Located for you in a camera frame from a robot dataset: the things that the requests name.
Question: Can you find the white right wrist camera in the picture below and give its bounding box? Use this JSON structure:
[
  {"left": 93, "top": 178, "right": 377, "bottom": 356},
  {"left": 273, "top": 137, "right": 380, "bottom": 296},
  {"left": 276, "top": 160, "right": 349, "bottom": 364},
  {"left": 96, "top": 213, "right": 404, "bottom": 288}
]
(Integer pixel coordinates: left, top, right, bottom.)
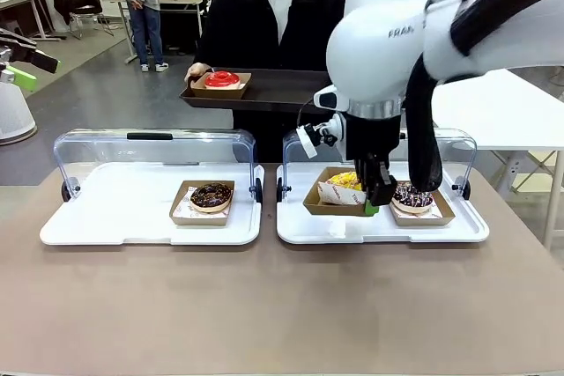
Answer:
[{"left": 294, "top": 122, "right": 345, "bottom": 159}]

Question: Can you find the yellow glazed donut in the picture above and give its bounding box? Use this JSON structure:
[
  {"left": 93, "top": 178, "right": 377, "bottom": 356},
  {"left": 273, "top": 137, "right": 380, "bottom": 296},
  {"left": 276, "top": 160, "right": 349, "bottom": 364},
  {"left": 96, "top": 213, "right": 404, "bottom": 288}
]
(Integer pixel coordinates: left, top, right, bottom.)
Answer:
[{"left": 324, "top": 172, "right": 365, "bottom": 195}]

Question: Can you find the chair with black jacket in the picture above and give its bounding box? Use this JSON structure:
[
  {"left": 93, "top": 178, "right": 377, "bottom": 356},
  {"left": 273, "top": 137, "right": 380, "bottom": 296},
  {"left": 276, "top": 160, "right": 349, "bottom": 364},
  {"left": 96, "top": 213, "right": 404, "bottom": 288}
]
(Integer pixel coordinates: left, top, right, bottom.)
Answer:
[{"left": 53, "top": 0, "right": 115, "bottom": 41}]

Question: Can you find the clear display lid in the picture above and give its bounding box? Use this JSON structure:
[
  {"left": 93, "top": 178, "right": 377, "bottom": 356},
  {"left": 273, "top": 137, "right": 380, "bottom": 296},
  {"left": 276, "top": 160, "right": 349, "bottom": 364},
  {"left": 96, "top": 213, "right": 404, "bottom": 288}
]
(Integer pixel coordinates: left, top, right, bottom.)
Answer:
[
  {"left": 53, "top": 128, "right": 264, "bottom": 205},
  {"left": 276, "top": 128, "right": 478, "bottom": 203}
]

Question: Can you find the white side table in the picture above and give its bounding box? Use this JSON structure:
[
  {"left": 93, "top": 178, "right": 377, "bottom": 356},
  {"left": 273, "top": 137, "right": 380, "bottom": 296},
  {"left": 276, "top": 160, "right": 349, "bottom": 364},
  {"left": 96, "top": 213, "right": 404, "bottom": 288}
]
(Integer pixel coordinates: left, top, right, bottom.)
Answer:
[{"left": 429, "top": 65, "right": 564, "bottom": 250}]

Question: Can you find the printed white paper liner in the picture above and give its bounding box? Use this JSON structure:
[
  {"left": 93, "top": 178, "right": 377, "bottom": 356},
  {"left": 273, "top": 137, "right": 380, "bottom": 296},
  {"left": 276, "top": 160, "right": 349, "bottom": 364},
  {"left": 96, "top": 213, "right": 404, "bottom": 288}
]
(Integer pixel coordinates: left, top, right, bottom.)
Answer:
[
  {"left": 171, "top": 188, "right": 233, "bottom": 220},
  {"left": 390, "top": 199, "right": 443, "bottom": 220},
  {"left": 317, "top": 180, "right": 367, "bottom": 207}
]

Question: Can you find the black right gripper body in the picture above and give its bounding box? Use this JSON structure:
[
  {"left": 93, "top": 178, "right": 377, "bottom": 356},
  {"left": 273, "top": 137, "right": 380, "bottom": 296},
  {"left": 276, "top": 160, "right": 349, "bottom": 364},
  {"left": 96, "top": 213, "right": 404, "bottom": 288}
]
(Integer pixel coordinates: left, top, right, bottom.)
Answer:
[{"left": 344, "top": 109, "right": 404, "bottom": 174}]

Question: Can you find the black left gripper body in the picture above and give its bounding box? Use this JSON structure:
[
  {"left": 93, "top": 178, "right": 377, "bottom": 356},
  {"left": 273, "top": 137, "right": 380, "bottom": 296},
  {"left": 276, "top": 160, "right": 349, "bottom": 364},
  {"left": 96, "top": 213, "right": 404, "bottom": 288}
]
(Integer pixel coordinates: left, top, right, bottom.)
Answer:
[{"left": 0, "top": 27, "right": 39, "bottom": 64}]

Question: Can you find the red glazed donut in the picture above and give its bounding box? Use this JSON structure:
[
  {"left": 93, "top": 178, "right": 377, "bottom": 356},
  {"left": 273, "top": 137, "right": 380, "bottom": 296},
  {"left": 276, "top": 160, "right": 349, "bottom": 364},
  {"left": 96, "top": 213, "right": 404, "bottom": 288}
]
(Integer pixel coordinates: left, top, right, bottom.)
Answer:
[{"left": 204, "top": 70, "right": 242, "bottom": 91}]

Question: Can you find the white display tray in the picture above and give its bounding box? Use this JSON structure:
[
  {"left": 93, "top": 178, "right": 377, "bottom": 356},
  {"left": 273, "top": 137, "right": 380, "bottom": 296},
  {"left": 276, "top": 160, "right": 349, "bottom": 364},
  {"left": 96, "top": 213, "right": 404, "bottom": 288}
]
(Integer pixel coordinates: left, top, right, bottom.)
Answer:
[
  {"left": 276, "top": 162, "right": 490, "bottom": 245},
  {"left": 39, "top": 162, "right": 265, "bottom": 247}
]

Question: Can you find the black right arm cable sleeve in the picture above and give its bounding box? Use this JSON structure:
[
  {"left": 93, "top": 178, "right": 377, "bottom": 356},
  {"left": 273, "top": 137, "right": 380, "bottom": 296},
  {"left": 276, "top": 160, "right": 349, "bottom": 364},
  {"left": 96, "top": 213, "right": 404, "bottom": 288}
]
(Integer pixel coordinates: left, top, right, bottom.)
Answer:
[{"left": 403, "top": 0, "right": 560, "bottom": 195}]

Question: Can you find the purple drizzled donut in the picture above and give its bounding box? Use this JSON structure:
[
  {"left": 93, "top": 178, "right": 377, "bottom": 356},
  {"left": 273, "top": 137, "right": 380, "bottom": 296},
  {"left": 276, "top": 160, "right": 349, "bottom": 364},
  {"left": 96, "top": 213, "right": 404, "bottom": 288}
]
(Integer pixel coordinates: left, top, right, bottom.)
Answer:
[{"left": 390, "top": 181, "right": 434, "bottom": 214}]

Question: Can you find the chocolate sprinkled donut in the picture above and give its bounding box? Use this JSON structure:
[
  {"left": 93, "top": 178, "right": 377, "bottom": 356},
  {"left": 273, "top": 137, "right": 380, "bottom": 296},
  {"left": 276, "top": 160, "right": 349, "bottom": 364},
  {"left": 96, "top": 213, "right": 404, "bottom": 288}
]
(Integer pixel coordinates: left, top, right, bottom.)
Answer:
[{"left": 189, "top": 182, "right": 234, "bottom": 213}]

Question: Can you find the person torso in black jacket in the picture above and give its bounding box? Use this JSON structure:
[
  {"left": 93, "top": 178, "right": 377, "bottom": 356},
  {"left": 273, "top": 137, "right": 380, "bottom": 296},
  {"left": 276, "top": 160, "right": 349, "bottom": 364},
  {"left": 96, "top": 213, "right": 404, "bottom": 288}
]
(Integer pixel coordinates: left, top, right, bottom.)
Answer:
[{"left": 193, "top": 0, "right": 353, "bottom": 164}]

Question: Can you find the brown cardboard donut box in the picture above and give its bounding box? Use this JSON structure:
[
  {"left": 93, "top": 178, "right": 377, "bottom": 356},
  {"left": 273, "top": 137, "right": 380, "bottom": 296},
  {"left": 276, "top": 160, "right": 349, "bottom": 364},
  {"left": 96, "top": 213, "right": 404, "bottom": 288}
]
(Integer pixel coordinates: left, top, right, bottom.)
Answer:
[
  {"left": 169, "top": 180, "right": 236, "bottom": 227},
  {"left": 387, "top": 190, "right": 456, "bottom": 228},
  {"left": 302, "top": 166, "right": 375, "bottom": 217},
  {"left": 189, "top": 71, "right": 253, "bottom": 100}
]

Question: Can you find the white round floor appliance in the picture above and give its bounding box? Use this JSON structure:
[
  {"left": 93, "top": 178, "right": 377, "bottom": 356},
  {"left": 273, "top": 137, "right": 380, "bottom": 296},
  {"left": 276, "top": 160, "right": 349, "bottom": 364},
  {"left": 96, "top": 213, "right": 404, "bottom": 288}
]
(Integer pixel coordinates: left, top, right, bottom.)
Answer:
[{"left": 0, "top": 80, "right": 39, "bottom": 145}]

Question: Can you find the person right hand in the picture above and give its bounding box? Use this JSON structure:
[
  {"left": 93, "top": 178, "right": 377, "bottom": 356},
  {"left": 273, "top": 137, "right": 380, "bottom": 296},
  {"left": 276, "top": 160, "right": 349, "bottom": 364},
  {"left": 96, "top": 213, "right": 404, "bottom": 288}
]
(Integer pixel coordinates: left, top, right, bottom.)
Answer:
[{"left": 184, "top": 63, "right": 212, "bottom": 82}]

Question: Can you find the black serving tray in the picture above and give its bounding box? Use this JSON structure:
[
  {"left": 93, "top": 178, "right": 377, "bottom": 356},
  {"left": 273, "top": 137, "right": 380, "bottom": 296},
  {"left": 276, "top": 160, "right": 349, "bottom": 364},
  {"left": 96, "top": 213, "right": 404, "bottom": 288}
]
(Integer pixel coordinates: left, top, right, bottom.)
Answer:
[{"left": 178, "top": 68, "right": 337, "bottom": 115}]

